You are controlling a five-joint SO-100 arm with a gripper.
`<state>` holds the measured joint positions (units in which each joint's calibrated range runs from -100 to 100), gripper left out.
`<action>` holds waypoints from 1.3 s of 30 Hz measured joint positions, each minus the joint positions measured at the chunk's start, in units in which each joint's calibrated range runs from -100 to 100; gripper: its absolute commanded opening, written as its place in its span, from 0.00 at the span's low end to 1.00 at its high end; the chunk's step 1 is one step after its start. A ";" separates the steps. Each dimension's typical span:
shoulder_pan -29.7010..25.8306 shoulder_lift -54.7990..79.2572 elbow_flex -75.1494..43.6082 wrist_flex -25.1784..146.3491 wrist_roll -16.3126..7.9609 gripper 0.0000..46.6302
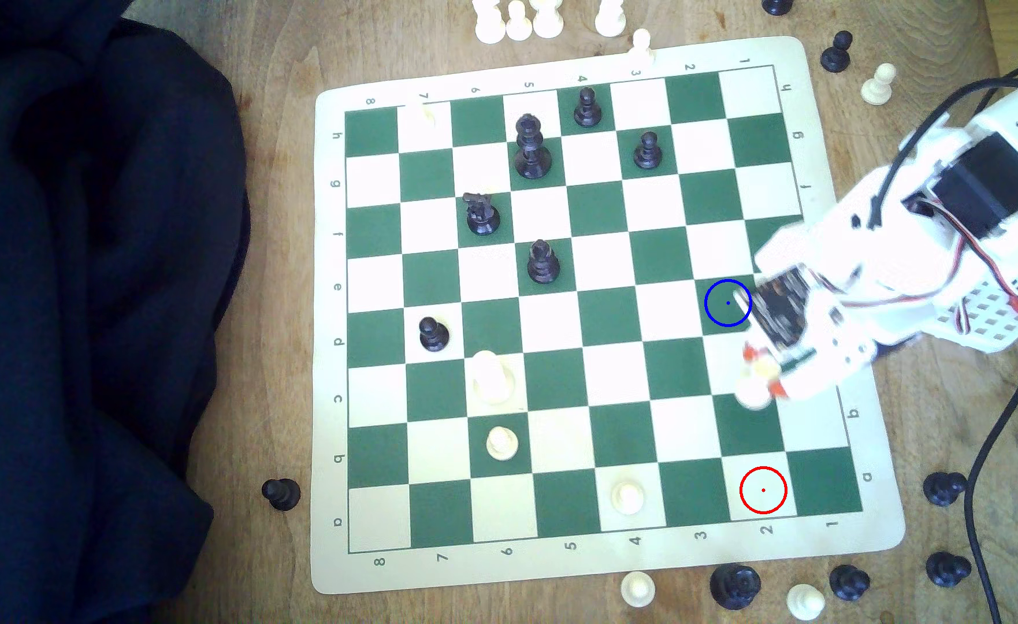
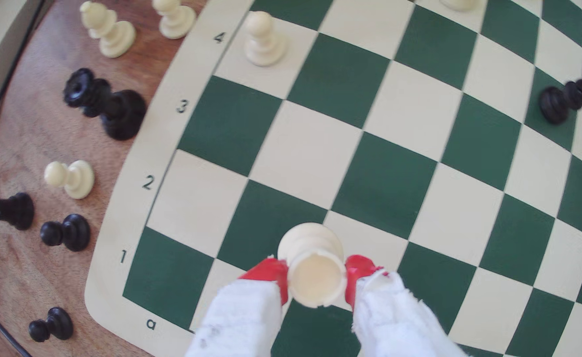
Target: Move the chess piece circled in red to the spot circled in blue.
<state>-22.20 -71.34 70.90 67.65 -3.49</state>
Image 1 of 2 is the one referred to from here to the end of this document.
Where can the black chess pawn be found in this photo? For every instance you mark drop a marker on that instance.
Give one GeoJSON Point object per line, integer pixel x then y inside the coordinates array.
{"type": "Point", "coordinates": [434, 336]}
{"type": "Point", "coordinates": [836, 57]}
{"type": "Point", "coordinates": [648, 154]}
{"type": "Point", "coordinates": [849, 583]}
{"type": "Point", "coordinates": [947, 570]}
{"type": "Point", "coordinates": [588, 113]}
{"type": "Point", "coordinates": [282, 495]}
{"type": "Point", "coordinates": [943, 490]}

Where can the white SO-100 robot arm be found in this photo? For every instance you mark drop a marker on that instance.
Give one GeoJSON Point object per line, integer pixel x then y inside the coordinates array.
{"type": "Point", "coordinates": [986, 182]}

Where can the white plastic gripper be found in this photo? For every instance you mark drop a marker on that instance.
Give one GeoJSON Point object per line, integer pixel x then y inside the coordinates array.
{"type": "Point", "coordinates": [821, 370]}

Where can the white chess rook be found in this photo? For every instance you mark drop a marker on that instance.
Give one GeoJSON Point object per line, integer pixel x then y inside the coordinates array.
{"type": "Point", "coordinates": [753, 394]}

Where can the black chess piece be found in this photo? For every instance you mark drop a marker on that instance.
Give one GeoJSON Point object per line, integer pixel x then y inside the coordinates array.
{"type": "Point", "coordinates": [777, 6]}

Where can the white chess pawn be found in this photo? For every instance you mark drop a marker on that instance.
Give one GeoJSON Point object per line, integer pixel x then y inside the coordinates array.
{"type": "Point", "coordinates": [805, 602]}
{"type": "Point", "coordinates": [501, 444]}
{"type": "Point", "coordinates": [878, 88]}
{"type": "Point", "coordinates": [628, 497]}
{"type": "Point", "coordinates": [518, 26]}
{"type": "Point", "coordinates": [641, 42]}
{"type": "Point", "coordinates": [637, 590]}

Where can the tall black chess king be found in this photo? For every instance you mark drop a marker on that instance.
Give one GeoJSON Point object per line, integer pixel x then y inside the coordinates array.
{"type": "Point", "coordinates": [532, 160]}

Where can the dark navy cloth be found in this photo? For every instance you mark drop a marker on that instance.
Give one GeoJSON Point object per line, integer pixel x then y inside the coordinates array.
{"type": "Point", "coordinates": [84, 303]}

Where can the white chess piece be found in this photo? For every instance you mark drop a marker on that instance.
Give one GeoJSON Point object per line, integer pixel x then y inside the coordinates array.
{"type": "Point", "coordinates": [490, 26]}
{"type": "Point", "coordinates": [610, 19]}
{"type": "Point", "coordinates": [423, 113]}
{"type": "Point", "coordinates": [548, 22]}

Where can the white chess queen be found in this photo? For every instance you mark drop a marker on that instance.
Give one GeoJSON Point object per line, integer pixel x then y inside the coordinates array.
{"type": "Point", "coordinates": [492, 381]}

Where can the black chess bishop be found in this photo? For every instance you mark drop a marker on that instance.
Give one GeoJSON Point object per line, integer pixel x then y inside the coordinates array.
{"type": "Point", "coordinates": [544, 267]}

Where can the black chess knight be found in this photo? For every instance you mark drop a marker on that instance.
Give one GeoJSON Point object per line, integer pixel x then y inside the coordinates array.
{"type": "Point", "coordinates": [482, 218]}

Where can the dark wrist camera board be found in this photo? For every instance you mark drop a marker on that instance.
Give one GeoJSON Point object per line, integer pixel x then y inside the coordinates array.
{"type": "Point", "coordinates": [778, 312]}

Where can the black chess rook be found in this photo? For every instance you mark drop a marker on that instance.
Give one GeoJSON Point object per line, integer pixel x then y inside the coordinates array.
{"type": "Point", "coordinates": [734, 588]}

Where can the green and cream chessboard mat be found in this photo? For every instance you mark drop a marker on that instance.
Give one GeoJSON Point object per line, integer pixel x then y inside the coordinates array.
{"type": "Point", "coordinates": [552, 381]}

